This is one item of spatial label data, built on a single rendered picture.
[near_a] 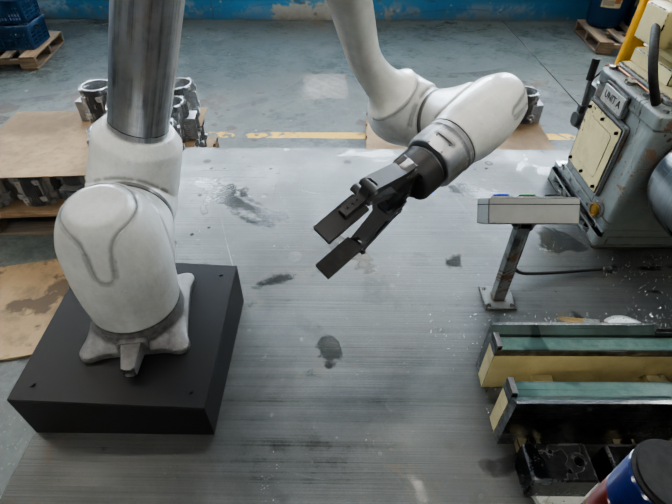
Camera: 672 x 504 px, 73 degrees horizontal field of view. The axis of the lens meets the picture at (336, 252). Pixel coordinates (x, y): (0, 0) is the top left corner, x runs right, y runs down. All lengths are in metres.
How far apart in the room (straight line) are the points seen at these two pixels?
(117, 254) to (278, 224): 0.61
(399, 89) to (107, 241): 0.51
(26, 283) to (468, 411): 2.19
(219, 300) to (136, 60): 0.44
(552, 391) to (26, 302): 2.22
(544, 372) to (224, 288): 0.63
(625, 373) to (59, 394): 0.98
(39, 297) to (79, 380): 1.64
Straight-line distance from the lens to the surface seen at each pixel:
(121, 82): 0.81
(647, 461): 0.45
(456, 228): 1.27
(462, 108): 0.73
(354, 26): 0.67
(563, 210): 0.94
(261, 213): 1.29
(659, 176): 1.17
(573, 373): 0.96
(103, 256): 0.73
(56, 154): 2.86
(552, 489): 0.86
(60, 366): 0.92
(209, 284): 0.95
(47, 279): 2.59
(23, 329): 2.40
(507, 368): 0.90
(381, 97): 0.80
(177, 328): 0.87
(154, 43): 0.77
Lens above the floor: 1.57
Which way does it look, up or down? 42 degrees down
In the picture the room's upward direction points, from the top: straight up
